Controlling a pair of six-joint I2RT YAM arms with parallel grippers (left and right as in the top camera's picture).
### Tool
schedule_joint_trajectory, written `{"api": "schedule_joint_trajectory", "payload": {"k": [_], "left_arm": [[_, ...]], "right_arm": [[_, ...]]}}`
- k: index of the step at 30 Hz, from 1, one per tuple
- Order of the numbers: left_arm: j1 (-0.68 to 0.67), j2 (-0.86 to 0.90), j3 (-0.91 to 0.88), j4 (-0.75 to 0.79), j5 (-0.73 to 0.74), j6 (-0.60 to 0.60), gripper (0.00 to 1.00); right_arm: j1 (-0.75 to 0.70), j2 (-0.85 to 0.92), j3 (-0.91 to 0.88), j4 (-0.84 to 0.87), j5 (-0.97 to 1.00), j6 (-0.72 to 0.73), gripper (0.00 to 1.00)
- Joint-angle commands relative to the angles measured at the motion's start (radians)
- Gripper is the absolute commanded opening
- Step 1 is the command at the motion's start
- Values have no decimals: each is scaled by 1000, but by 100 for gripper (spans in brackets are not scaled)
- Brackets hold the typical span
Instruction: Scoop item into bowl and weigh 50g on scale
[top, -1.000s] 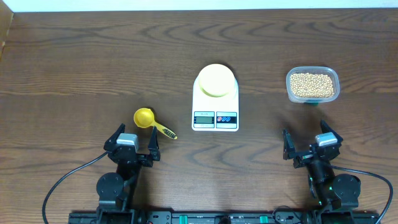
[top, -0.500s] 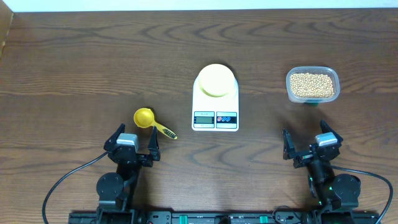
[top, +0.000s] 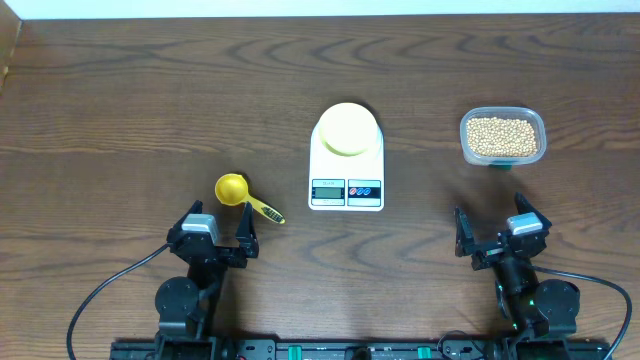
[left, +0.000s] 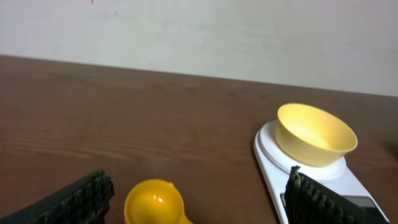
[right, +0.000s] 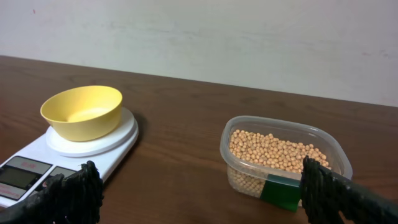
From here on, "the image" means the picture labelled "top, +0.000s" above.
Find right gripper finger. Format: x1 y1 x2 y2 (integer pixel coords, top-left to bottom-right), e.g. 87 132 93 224
514 192 552 230
454 207 475 257

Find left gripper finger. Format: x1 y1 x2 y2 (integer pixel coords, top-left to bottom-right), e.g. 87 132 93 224
235 203 259 258
172 200 203 233

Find yellow plastic measuring scoop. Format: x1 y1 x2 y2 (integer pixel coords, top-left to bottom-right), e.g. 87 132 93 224
215 173 286 224

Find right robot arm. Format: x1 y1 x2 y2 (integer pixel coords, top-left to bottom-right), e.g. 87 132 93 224
454 193 580 338

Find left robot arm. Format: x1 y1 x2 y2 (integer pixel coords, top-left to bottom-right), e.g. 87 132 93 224
155 200 259 340

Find white digital kitchen scale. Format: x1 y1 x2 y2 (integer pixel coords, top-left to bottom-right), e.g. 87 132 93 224
308 124 385 212

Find pale yellow bowl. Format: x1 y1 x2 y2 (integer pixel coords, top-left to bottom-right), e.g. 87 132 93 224
318 103 379 156

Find clear plastic container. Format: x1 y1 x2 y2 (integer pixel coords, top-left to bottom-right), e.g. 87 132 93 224
460 106 547 168

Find soybeans in container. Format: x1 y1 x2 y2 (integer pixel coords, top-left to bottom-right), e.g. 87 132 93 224
466 117 538 157

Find left black cable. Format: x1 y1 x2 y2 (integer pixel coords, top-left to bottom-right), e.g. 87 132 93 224
66 242 172 360

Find black cable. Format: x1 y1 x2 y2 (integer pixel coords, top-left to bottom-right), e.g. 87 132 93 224
529 264 633 360
66 242 172 360

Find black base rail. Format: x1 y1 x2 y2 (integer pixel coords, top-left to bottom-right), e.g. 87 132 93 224
109 338 609 360

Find right black cable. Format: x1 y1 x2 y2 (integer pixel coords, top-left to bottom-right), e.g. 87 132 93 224
529 264 633 360

